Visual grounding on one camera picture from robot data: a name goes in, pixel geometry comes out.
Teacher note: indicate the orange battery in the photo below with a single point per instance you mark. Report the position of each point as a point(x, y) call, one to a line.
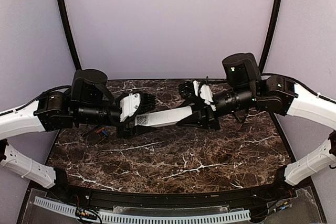
point(100, 130)

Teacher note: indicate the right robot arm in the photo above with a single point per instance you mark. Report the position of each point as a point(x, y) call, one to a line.
point(276, 94)

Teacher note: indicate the white remote control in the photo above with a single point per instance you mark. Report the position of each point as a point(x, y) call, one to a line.
point(163, 118)

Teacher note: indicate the black frame post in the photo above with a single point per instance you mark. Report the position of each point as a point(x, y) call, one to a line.
point(270, 34)
point(68, 34)

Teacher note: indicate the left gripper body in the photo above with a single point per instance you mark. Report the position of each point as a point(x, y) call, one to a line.
point(125, 131)

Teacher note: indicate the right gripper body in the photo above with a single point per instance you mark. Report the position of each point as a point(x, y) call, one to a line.
point(209, 117)

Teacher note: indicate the black front rail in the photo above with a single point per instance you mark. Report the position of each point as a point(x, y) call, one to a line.
point(255, 196)

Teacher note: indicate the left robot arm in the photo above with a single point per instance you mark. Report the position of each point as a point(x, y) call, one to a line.
point(86, 101)

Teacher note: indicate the left black frame post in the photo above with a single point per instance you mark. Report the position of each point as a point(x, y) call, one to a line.
point(68, 34)

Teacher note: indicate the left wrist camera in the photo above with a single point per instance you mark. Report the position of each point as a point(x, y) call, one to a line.
point(132, 104)

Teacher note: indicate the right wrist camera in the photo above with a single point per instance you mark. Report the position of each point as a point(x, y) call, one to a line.
point(196, 92)

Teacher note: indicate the right black frame post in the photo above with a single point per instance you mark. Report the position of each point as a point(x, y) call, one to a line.
point(270, 34)

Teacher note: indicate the white slotted cable duct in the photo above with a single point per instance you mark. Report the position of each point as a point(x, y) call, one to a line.
point(109, 217)

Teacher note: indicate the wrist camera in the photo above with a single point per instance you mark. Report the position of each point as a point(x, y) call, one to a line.
point(196, 92)
point(132, 104)

